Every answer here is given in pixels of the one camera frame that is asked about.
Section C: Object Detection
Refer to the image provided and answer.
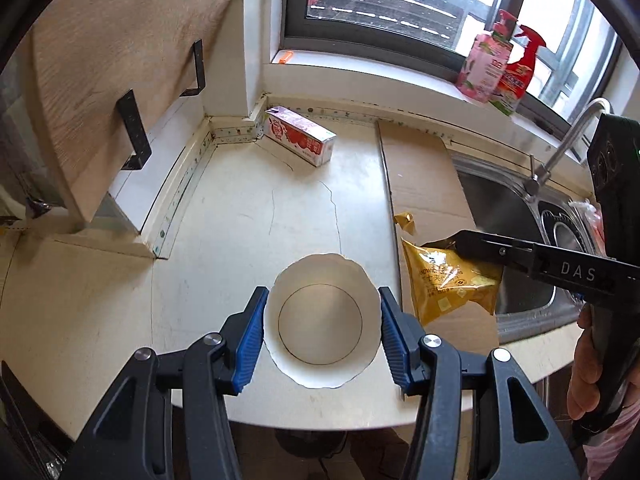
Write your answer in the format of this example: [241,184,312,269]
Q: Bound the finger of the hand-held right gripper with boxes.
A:
[450,229,538,273]

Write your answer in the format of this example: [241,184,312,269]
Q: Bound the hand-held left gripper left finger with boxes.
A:
[60,286,271,480]

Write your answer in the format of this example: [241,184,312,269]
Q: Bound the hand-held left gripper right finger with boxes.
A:
[378,286,583,480]

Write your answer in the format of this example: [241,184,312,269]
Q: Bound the yellow snack packet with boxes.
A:
[401,238,503,327]

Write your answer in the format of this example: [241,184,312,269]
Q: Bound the white paper bowl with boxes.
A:
[263,253,383,390]

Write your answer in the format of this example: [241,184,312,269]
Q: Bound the person's right hand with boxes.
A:
[567,305,608,421]

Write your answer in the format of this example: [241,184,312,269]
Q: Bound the stainless steel sink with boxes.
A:
[450,152,608,343]

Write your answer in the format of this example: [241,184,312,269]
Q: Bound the steel drain basket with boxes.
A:
[537,200,598,261]

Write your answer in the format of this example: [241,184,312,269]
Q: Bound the clear plastic bag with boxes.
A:
[570,199,608,256]

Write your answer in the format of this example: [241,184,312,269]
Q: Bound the brown cardboard sheet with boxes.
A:
[376,119,501,356]

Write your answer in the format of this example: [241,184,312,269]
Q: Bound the steel faucet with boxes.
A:
[525,99,613,196]

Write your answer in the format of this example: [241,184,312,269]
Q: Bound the red spray bottle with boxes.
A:
[490,25,558,117]

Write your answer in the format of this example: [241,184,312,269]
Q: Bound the pink quilted trousers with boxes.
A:
[582,400,640,480]

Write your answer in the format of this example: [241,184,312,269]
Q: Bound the pink detergent bottle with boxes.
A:
[456,10,518,105]

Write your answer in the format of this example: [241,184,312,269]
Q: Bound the pink milk carton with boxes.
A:
[263,106,337,167]

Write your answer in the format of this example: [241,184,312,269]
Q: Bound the black gas stove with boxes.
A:
[0,360,68,480]

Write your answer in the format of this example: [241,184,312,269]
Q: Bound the dark framed window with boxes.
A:
[282,0,626,126]

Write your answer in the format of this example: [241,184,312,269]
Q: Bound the wooden cutting board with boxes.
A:
[30,0,246,223]

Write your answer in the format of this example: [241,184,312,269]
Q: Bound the black metal bracket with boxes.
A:
[116,89,152,171]
[180,39,206,97]

